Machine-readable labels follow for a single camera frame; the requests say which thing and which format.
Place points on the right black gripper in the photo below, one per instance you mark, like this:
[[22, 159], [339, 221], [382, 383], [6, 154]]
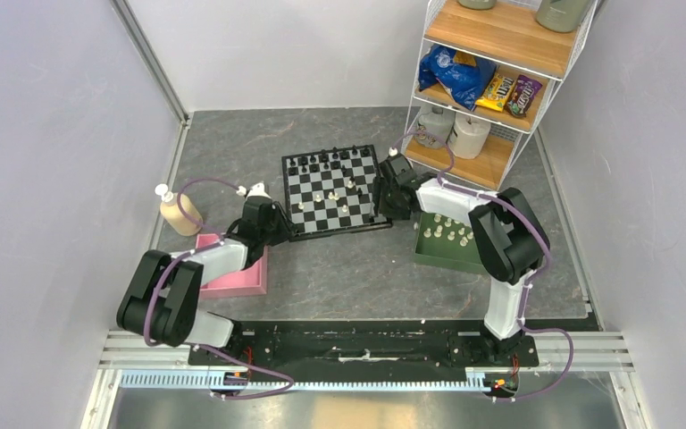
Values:
[[378, 191]]

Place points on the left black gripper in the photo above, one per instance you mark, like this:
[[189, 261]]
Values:
[[288, 228]]

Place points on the pink plastic tray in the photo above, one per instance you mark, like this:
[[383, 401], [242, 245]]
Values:
[[250, 282]]

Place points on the black white chessboard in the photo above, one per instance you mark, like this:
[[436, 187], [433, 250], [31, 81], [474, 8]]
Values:
[[331, 191]]

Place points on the green plastic tray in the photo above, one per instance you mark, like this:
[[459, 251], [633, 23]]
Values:
[[446, 243]]

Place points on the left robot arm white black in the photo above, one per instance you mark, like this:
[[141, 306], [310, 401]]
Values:
[[161, 301]]

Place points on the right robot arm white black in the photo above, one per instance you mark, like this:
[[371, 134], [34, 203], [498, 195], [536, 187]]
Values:
[[510, 241]]

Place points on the white jug with label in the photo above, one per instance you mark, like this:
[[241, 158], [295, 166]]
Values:
[[433, 125]]

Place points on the beige pump bottle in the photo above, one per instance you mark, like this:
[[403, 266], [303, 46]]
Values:
[[178, 211]]

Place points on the white paper roll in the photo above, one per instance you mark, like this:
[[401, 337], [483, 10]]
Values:
[[468, 136]]

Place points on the blue snack bag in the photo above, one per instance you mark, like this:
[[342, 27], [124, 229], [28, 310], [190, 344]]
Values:
[[463, 76]]

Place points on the yellow candy bag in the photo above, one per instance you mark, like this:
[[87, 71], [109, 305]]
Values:
[[497, 92]]

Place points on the brown candy bag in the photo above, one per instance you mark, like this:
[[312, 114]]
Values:
[[524, 92]]

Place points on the grey green bottle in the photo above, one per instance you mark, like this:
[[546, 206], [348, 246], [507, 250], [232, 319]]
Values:
[[562, 16]]

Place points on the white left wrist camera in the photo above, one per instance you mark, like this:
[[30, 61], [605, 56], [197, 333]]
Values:
[[256, 195]]

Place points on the white wire wooden shelf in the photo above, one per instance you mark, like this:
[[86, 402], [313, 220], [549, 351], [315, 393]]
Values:
[[505, 32]]

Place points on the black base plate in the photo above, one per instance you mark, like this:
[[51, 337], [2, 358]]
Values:
[[377, 350]]

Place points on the grey cable duct strip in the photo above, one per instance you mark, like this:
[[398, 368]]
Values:
[[231, 380]]

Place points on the aluminium corner rail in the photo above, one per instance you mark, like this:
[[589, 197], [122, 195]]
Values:
[[140, 41]]

